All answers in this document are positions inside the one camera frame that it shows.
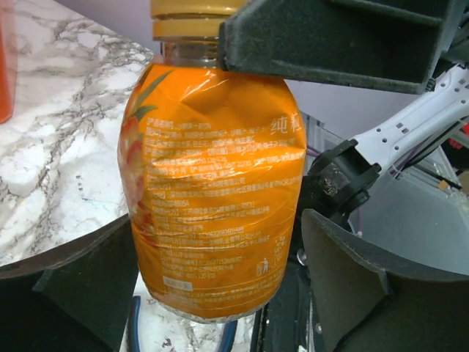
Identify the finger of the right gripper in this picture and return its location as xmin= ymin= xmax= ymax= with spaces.
xmin=218 ymin=1 xmax=457 ymax=94

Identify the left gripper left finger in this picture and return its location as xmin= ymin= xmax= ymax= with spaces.
xmin=1 ymin=216 xmax=138 ymax=352

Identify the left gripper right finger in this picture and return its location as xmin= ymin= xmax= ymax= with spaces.
xmin=301 ymin=210 xmax=468 ymax=351

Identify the orange bottle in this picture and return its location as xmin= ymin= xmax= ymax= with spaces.
xmin=117 ymin=1 xmax=306 ymax=323

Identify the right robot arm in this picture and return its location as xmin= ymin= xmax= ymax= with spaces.
xmin=218 ymin=1 xmax=468 ymax=224

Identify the orange plastic bin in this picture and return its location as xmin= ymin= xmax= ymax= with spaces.
xmin=0 ymin=0 xmax=18 ymax=123

